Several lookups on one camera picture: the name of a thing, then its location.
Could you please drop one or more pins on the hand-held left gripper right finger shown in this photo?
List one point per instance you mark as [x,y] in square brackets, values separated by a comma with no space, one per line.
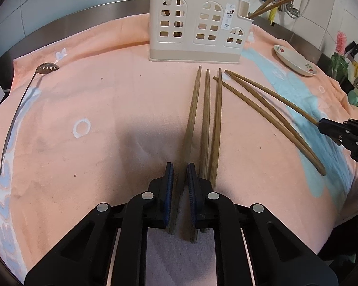
[191,190]

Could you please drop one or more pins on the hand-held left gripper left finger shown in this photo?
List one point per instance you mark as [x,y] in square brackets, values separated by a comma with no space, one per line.
[168,184]

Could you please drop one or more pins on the cream plastic utensil holder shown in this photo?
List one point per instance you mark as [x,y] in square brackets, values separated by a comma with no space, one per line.
[191,20]

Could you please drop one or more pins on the glass jar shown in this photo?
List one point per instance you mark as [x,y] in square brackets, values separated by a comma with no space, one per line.
[338,65]

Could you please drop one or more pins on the peach printed towel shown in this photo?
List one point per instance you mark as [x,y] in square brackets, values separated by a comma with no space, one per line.
[92,169]

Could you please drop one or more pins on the white saucer with cherry print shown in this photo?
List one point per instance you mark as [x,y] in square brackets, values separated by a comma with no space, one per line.
[292,59]

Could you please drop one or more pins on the pink bottle brush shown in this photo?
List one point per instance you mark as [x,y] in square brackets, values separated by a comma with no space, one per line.
[341,41]

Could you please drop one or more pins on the metal slotted spoon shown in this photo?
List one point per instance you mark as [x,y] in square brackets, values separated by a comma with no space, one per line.
[47,68]

